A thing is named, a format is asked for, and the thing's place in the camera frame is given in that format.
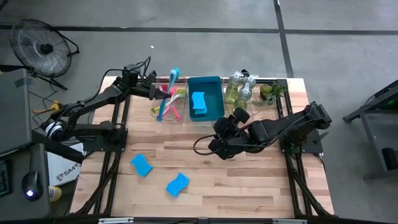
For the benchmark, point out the clear plastic bin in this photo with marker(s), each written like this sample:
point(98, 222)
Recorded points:
point(258, 109)
point(183, 112)

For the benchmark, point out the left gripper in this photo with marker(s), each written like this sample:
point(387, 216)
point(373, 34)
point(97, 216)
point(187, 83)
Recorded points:
point(154, 91)

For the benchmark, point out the small black box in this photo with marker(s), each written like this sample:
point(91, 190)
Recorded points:
point(390, 158)

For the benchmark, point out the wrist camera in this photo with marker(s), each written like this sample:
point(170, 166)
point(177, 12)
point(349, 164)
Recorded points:
point(130, 76)
point(242, 115)

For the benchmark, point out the black keyboard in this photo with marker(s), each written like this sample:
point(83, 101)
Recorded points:
point(4, 180)

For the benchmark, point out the green dish brush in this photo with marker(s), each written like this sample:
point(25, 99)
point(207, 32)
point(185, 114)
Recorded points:
point(182, 92)

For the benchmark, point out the black aluminium table frame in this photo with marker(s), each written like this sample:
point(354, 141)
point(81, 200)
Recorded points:
point(282, 82)

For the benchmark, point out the blue dish brush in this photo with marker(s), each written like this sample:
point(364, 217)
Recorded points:
point(161, 109)

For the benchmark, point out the grey computer case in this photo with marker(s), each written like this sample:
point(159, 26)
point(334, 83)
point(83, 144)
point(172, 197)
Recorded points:
point(14, 109)

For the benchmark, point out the black desk support beam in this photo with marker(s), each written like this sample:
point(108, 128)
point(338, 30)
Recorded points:
point(62, 149)

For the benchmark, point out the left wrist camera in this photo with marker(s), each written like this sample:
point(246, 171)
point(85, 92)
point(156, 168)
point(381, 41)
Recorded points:
point(130, 76)

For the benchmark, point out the yellow power plug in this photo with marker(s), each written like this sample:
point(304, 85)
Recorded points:
point(55, 106)

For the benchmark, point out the grey metal stand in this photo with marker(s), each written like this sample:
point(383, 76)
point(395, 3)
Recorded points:
point(370, 106)

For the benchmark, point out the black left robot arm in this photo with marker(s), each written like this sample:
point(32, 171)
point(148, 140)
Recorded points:
point(93, 99)

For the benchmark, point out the potted succulent plant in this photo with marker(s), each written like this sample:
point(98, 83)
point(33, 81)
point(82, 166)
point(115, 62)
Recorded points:
point(269, 91)

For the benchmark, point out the white cardboard box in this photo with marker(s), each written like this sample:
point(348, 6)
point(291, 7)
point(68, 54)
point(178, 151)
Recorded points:
point(62, 174)

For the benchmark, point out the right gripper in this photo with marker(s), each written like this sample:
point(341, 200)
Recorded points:
point(225, 140)

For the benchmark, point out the teal plastic bin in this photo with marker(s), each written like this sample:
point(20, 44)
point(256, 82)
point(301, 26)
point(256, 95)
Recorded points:
point(214, 102)

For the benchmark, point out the small yellow container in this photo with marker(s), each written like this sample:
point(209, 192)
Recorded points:
point(55, 194)

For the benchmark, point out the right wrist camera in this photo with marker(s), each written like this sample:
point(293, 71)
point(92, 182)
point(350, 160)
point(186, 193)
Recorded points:
point(242, 115)

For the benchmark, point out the black computer mouse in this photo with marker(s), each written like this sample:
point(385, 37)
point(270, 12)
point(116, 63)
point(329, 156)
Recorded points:
point(31, 183)

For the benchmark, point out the black floor fan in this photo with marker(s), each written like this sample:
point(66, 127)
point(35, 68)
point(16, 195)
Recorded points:
point(46, 48)

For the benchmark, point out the grey side desk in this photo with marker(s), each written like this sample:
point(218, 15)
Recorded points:
point(37, 211)

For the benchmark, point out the silver metal bracket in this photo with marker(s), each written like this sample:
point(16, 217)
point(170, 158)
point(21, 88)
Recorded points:
point(115, 220)
point(289, 221)

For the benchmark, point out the black device with green light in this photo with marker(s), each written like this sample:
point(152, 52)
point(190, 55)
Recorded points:
point(388, 99)

